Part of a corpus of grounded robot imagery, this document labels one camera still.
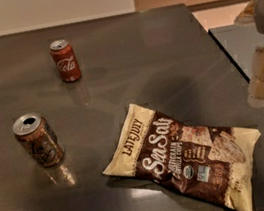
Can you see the red coke can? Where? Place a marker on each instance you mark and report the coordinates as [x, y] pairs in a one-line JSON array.
[[66, 62]]

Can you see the grey side table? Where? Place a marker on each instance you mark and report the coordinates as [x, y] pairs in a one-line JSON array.
[[244, 46]]

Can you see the brown chip bag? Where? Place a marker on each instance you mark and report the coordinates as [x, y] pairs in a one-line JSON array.
[[213, 164]]

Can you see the brown soda can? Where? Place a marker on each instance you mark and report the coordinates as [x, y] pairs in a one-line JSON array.
[[33, 132]]

